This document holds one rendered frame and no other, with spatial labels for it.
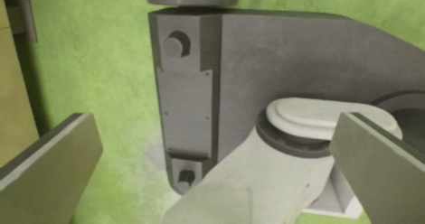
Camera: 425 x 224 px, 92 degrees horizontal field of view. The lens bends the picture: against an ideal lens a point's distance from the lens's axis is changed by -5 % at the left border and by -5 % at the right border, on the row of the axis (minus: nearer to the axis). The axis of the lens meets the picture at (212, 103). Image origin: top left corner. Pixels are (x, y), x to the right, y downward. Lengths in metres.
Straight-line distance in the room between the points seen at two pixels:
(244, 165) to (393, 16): 0.53
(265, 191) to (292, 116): 0.13
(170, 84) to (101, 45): 0.35
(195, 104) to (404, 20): 0.55
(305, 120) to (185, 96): 0.26
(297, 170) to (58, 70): 0.84
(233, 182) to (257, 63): 0.26
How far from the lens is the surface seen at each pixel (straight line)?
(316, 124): 0.36
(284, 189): 0.30
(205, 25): 0.42
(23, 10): 0.94
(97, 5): 0.76
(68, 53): 0.88
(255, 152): 0.35
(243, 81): 0.48
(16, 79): 0.92
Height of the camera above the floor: 0.61
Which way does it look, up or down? 60 degrees down
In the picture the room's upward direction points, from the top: 160 degrees counter-clockwise
